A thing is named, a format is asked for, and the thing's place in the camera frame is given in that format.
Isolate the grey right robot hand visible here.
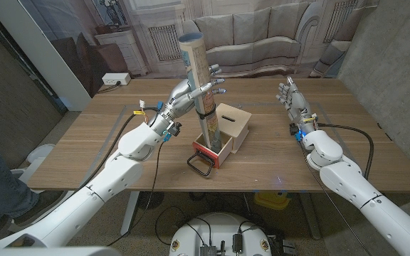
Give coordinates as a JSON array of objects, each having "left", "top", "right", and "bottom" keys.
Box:
[{"left": 275, "top": 75, "right": 317, "bottom": 124}]

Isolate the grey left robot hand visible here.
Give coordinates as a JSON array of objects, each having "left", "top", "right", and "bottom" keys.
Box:
[{"left": 162, "top": 63, "right": 226, "bottom": 120}]

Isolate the black strap around map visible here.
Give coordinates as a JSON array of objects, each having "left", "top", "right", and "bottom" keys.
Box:
[{"left": 195, "top": 103, "right": 217, "bottom": 121}]

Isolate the blue world map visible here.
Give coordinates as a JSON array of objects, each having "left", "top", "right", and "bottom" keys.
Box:
[{"left": 178, "top": 32, "right": 224, "bottom": 152}]

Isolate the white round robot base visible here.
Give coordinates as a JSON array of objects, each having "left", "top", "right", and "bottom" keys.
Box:
[{"left": 169, "top": 212, "right": 273, "bottom": 256}]

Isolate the wooden drawer with red front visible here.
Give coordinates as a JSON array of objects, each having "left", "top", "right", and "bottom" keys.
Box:
[{"left": 192, "top": 132, "right": 233, "bottom": 169}]

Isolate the wooden box with slot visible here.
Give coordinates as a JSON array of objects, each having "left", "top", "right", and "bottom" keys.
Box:
[{"left": 214, "top": 102, "right": 253, "bottom": 154}]

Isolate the white power strip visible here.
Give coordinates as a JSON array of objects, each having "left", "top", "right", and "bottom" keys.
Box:
[{"left": 101, "top": 72, "right": 132, "bottom": 86}]

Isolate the printed living room backdrop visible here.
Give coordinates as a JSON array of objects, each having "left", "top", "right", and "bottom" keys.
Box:
[{"left": 19, "top": 0, "right": 380, "bottom": 99}]

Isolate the yellow object under table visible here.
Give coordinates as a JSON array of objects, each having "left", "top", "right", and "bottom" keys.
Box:
[{"left": 253, "top": 191, "right": 291, "bottom": 210}]

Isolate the black round floor fan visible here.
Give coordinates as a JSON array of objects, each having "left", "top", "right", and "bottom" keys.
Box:
[{"left": 137, "top": 191, "right": 166, "bottom": 211}]

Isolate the grey table leg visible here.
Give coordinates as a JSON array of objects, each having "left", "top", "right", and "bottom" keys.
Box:
[{"left": 299, "top": 191, "right": 322, "bottom": 241}]

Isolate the white table leg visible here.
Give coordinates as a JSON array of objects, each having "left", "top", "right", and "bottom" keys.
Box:
[{"left": 120, "top": 191, "right": 141, "bottom": 238}]

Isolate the white round floor object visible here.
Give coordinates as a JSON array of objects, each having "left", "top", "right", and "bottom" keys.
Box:
[{"left": 25, "top": 143, "right": 56, "bottom": 165}]

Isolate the white robot torso edge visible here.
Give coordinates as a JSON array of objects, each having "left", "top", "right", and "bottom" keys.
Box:
[{"left": 0, "top": 246, "right": 121, "bottom": 256}]

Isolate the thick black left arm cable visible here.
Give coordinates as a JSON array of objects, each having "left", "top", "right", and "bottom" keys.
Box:
[{"left": 78, "top": 106, "right": 162, "bottom": 191}]

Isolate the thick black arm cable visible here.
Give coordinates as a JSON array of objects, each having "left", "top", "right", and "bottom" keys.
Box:
[
  {"left": 317, "top": 122, "right": 375, "bottom": 181},
  {"left": 78, "top": 106, "right": 162, "bottom": 191}
]

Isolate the black wire drawer handle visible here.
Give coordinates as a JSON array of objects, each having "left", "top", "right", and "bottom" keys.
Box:
[{"left": 186, "top": 151, "right": 216, "bottom": 178}]

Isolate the black power strip cord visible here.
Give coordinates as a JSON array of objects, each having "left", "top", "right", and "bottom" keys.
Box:
[{"left": 96, "top": 81, "right": 122, "bottom": 94}]

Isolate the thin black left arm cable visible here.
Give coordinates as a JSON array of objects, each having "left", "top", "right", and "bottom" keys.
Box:
[{"left": 107, "top": 140, "right": 165, "bottom": 247}]

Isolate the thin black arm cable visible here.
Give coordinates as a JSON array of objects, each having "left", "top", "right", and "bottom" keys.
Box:
[
  {"left": 299, "top": 142, "right": 375, "bottom": 256},
  {"left": 107, "top": 140, "right": 165, "bottom": 247}
]

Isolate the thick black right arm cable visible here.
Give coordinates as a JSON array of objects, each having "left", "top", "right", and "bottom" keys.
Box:
[{"left": 317, "top": 122, "right": 375, "bottom": 181}]

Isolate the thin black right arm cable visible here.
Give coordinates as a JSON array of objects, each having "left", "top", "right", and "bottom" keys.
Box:
[{"left": 299, "top": 142, "right": 375, "bottom": 256}]

